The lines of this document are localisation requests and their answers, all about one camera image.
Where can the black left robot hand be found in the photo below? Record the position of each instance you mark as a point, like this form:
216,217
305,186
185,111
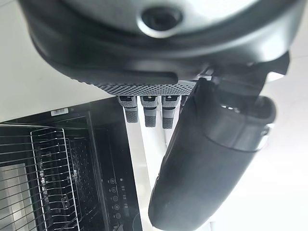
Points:
154,55

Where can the black built-in dishwasher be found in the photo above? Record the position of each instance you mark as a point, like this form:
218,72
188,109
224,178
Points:
72,168

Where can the white barcode sticker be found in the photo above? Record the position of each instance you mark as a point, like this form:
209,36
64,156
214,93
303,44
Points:
59,111

